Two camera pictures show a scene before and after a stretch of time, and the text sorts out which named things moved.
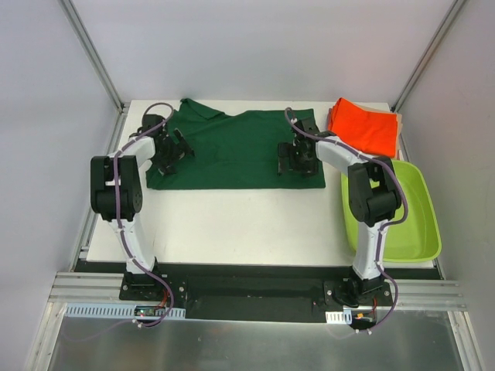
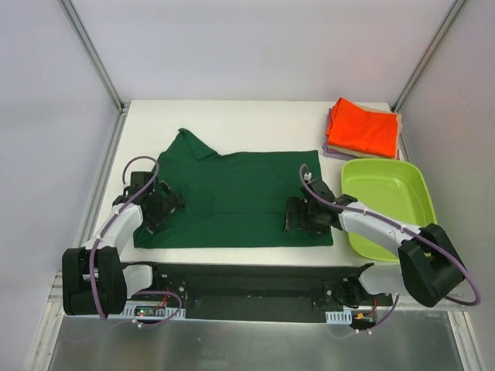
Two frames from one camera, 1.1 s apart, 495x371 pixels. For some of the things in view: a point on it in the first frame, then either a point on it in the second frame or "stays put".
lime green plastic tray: (418, 238) stays put
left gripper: (170, 151) to (166, 205)
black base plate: (261, 291) stays put
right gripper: (292, 159) to (298, 216)
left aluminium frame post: (93, 55) stays put
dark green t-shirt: (235, 150) to (232, 199)
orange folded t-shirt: (374, 132) stays put
